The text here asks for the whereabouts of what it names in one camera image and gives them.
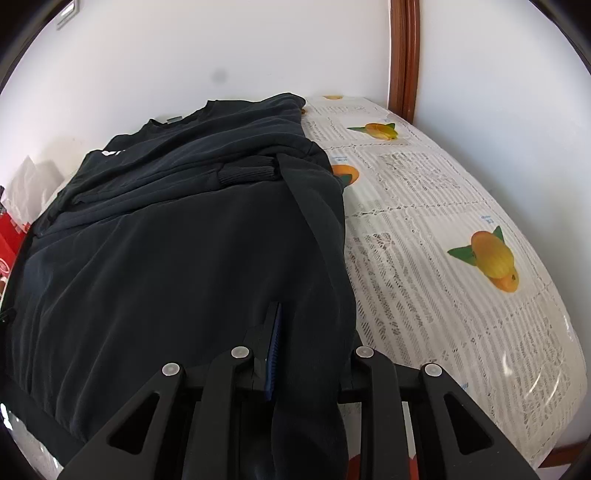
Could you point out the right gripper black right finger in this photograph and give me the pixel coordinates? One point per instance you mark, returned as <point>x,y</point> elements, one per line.
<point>420,423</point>

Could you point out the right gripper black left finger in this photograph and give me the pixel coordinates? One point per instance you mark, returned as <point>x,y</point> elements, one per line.
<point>212,421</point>

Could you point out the brown wooden door frame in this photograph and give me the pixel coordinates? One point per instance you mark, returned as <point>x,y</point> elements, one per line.
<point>405,33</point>

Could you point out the fruit print tablecloth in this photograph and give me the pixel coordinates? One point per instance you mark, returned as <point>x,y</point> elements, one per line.
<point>440,275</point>

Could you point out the white Miniso paper bag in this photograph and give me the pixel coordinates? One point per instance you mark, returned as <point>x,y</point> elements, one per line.
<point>30,190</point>

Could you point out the red paper bag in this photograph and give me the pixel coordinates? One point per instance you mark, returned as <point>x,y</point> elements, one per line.
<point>12,236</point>

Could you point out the black sweatshirt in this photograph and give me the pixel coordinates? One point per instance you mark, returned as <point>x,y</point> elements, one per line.
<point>169,245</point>

